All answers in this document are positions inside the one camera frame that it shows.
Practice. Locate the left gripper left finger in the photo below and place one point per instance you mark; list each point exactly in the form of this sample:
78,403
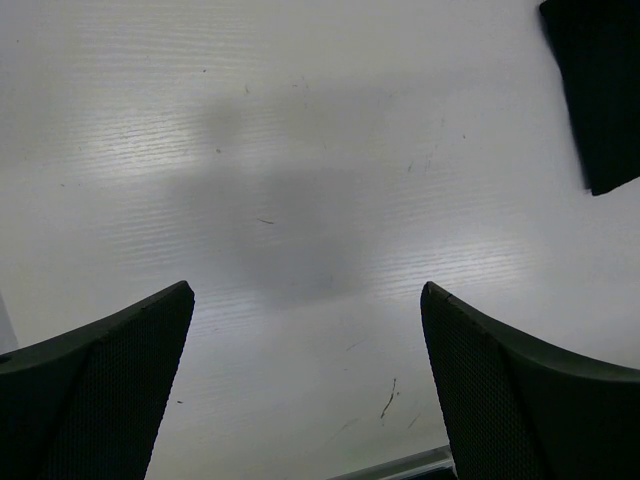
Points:
88,404

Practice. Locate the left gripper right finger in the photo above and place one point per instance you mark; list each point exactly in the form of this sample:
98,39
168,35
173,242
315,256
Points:
517,407

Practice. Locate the black skirt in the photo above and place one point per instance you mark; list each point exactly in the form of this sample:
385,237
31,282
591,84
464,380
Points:
596,47

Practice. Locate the aluminium table edge rail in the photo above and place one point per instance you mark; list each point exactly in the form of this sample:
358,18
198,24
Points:
328,388

